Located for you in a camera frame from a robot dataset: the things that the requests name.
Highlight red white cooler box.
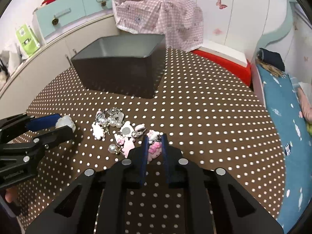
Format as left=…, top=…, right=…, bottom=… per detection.
left=192, top=41, right=252, bottom=86

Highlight teal patterned bed mattress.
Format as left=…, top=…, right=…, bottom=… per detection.
left=257, top=66, right=311, bottom=232

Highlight teal drawer unit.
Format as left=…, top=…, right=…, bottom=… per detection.
left=32, top=0, right=113, bottom=45

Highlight green white package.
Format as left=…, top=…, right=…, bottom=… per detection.
left=15, top=24, right=41, bottom=60

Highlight white bunny charm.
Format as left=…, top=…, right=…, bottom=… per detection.
left=92, top=123, right=105, bottom=140

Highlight single pearl earring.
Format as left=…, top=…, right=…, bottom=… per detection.
left=108, top=143, right=121, bottom=155

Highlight pearl earring cluster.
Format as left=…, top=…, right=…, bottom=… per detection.
left=95, top=107, right=124, bottom=128

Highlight pink plush toy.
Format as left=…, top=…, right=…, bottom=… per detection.
left=298, top=88, right=312, bottom=124

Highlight pink checkered cloth cover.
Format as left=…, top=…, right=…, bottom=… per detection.
left=112, top=0, right=204, bottom=51

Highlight pink white charm pile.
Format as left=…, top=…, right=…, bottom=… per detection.
left=114, top=121, right=146, bottom=158

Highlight white flower charm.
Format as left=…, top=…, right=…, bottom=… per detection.
left=55, top=115, right=76, bottom=133

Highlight teal bunk bed frame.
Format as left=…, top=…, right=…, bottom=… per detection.
left=254, top=0, right=311, bottom=63

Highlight white wardrobe doors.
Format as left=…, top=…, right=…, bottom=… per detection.
left=192, top=0, right=288, bottom=60

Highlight white low cabinet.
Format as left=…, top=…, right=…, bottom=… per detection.
left=1, top=14, right=119, bottom=118

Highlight dark folded clothes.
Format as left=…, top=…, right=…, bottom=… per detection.
left=256, top=48, right=285, bottom=72

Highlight dark grey storage box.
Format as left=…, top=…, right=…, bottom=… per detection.
left=71, top=34, right=166, bottom=99

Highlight brown polka dot tablecloth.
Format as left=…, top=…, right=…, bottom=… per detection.
left=19, top=49, right=285, bottom=227

